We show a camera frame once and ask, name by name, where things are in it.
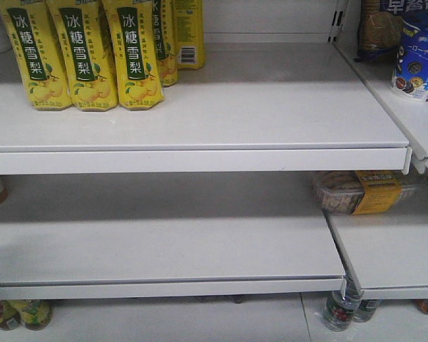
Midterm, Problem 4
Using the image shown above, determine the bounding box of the white metal shelf unit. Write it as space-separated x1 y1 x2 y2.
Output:
0 1 428 341

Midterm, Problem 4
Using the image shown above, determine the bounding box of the yellow pear drink carton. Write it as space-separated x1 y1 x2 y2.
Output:
46 0 118 112
102 1 165 110
152 0 178 87
0 1 73 110
173 0 205 70

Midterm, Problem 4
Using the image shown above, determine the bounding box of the clear cookie box yellow band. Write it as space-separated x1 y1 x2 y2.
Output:
310 170 428 215

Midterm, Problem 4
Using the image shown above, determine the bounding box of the clear water bottle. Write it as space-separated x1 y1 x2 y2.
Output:
353 299 382 323
322 290 361 332

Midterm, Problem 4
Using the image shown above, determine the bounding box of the brown cracker package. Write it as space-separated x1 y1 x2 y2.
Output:
357 1 403 62

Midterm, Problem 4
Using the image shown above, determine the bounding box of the blue oreo cup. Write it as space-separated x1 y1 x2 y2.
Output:
391 11 428 102

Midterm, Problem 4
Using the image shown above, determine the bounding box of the yellow lemon tea bottle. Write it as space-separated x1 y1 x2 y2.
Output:
0 301 21 331
12 299 52 331

